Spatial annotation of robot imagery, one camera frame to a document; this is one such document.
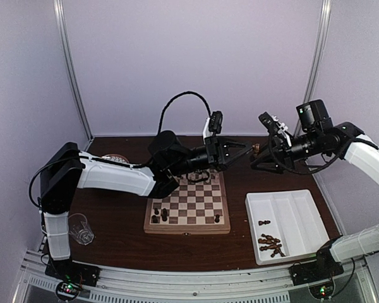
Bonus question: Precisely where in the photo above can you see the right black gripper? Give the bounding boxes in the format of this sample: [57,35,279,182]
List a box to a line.
[250,129,322,174]

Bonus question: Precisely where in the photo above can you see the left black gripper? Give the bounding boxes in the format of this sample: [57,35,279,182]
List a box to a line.
[169,135,253,177]

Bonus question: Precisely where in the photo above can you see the brown chess pieces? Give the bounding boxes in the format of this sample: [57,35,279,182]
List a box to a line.
[258,220,271,226]

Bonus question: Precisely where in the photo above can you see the wooden chess board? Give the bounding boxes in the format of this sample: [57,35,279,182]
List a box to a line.
[143,172,231,235]

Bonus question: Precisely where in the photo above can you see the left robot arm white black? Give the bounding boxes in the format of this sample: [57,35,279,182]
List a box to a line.
[31,131,252,280]

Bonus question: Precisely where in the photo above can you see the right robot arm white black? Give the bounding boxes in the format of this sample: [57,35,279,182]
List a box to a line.
[250,99,379,279]

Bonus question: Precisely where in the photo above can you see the white chess pieces row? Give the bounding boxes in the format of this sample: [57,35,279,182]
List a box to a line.
[178,169,219,185]

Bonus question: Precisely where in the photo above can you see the brown chess piece pile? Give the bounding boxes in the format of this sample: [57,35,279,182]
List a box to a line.
[258,234,286,258]

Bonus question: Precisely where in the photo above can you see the white plastic compartment tray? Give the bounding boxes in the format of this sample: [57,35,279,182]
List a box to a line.
[245,189,329,266]

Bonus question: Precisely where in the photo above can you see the patterned ceramic plate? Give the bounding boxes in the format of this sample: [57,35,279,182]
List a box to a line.
[101,153,129,163]

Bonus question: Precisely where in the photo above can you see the clear drinking glass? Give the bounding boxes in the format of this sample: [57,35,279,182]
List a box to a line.
[68,213,94,246]

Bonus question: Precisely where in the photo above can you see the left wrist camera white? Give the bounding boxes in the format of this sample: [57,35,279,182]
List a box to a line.
[202,110,223,139]

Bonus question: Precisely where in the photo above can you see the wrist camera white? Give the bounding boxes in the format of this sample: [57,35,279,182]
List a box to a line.
[258,112,293,146]
[202,110,223,139]

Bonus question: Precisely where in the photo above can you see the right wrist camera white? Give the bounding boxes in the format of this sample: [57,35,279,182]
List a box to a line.
[258,112,293,146]

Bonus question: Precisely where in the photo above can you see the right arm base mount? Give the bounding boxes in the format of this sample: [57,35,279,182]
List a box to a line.
[289,261,344,286]

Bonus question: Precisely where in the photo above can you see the right aluminium frame post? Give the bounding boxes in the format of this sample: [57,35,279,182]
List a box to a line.
[292,0,332,140]

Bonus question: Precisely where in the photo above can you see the aluminium frame post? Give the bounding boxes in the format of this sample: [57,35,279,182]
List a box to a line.
[53,0,93,141]
[292,0,332,140]

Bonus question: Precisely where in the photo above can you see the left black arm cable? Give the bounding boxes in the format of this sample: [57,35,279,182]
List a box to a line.
[28,91,213,206]

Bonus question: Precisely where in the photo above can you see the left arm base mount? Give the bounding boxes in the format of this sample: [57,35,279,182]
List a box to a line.
[45,253,100,287]

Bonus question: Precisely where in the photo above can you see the left aluminium frame post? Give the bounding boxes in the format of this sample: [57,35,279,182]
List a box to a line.
[53,0,93,141]

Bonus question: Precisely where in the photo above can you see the front aluminium rail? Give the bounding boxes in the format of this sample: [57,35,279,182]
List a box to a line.
[9,250,379,302]

